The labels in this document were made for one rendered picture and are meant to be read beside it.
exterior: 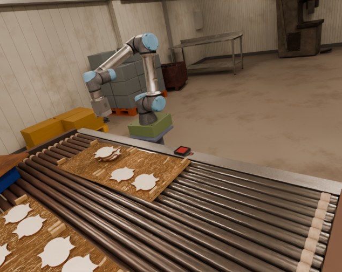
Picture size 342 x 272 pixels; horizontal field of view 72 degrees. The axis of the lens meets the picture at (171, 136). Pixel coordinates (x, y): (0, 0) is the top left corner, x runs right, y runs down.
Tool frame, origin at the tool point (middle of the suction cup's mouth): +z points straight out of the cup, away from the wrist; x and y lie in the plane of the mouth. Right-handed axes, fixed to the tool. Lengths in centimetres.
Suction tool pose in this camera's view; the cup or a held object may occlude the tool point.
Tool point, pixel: (106, 121)
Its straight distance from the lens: 156.2
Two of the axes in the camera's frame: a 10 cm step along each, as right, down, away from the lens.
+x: 4.3, -4.8, 7.7
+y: 8.7, 0.2, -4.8
